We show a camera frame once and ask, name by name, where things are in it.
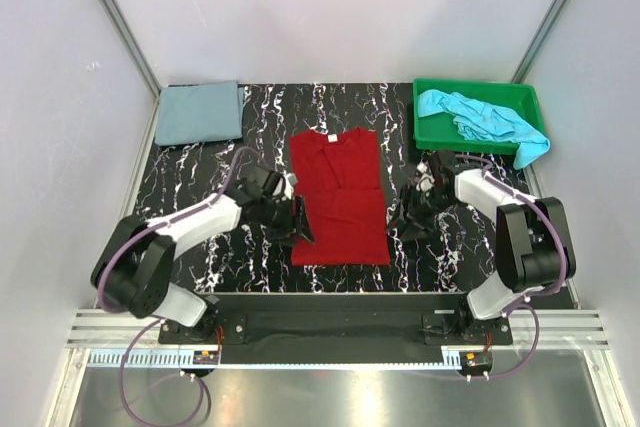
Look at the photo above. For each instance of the folded grey-blue t shirt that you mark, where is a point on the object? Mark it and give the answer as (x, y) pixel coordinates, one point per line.
(201, 113)

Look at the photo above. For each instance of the aluminium rail frame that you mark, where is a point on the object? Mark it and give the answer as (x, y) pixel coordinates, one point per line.
(109, 340)

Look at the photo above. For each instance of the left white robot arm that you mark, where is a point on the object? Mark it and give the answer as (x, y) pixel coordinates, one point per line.
(134, 271)

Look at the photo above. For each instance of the crumpled cyan t shirt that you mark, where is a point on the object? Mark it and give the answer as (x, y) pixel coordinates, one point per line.
(477, 120)

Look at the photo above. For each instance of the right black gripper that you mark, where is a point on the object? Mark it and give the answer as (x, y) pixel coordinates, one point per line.
(421, 225)

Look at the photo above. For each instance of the green plastic bin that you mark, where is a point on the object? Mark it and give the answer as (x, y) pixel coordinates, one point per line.
(438, 132)

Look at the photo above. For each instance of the red t shirt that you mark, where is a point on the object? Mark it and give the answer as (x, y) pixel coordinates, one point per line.
(339, 179)

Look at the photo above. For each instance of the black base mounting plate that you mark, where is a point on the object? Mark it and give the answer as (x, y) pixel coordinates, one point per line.
(325, 330)

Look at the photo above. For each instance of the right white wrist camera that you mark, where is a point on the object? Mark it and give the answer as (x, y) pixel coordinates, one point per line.
(424, 180)

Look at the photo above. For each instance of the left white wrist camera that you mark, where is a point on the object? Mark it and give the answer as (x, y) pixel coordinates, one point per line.
(285, 186)

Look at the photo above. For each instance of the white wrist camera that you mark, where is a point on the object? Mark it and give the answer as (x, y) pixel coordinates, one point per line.
(285, 186)
(424, 180)

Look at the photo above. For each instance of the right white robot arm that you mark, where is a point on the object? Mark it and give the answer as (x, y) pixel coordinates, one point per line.
(533, 250)

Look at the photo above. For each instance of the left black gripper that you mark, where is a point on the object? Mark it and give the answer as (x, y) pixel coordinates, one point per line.
(285, 233)

